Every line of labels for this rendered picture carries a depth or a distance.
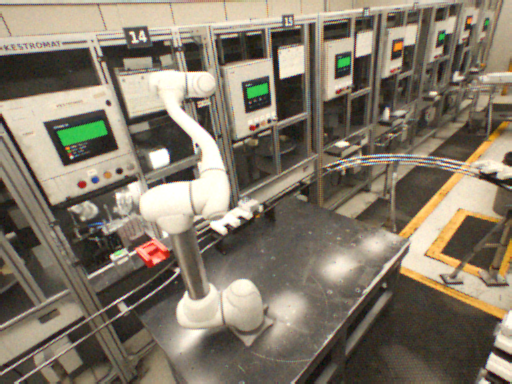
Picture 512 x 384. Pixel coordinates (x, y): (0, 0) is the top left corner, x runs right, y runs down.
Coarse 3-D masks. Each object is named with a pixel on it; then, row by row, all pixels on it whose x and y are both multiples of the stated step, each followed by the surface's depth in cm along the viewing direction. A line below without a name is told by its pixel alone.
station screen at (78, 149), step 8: (80, 120) 131; (88, 120) 133; (96, 120) 135; (104, 120) 137; (56, 128) 126; (64, 128) 128; (72, 128) 130; (104, 136) 139; (72, 144) 131; (80, 144) 133; (88, 144) 136; (96, 144) 138; (104, 144) 140; (112, 144) 143; (64, 152) 130; (72, 152) 132; (80, 152) 134; (88, 152) 136; (96, 152) 139
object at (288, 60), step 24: (312, 24) 223; (216, 48) 173; (240, 48) 185; (264, 48) 198; (288, 48) 212; (312, 48) 231; (288, 72) 219; (312, 72) 239; (288, 96) 227; (312, 96) 248; (312, 120) 257; (240, 144) 207; (264, 144) 224; (312, 144) 267; (240, 168) 213; (264, 168) 231; (240, 192) 220
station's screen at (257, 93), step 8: (264, 80) 198; (248, 88) 191; (256, 88) 195; (264, 88) 200; (248, 96) 193; (256, 96) 197; (264, 96) 202; (248, 104) 195; (256, 104) 199; (264, 104) 204
